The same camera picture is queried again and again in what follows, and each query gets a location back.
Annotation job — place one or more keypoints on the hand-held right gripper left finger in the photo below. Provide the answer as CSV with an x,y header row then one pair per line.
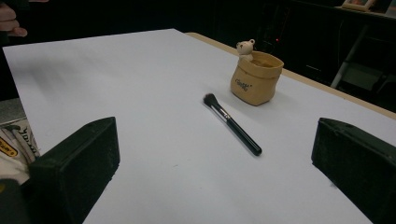
x,y
77,161

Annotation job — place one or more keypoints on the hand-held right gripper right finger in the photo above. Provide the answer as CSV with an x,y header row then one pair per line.
x,y
358,161

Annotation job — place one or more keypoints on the tan bag-shaped pot with bear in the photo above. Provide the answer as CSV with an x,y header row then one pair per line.
x,y
255,81

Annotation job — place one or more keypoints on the black makeup brush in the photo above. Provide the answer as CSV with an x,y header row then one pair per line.
x,y
232,123

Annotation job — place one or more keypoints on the white printed clothing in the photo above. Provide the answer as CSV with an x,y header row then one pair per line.
x,y
15,152

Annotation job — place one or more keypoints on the grey metal stand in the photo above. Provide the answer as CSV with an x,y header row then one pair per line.
x,y
351,59

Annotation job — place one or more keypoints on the light picture frame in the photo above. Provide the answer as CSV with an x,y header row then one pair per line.
x,y
358,4

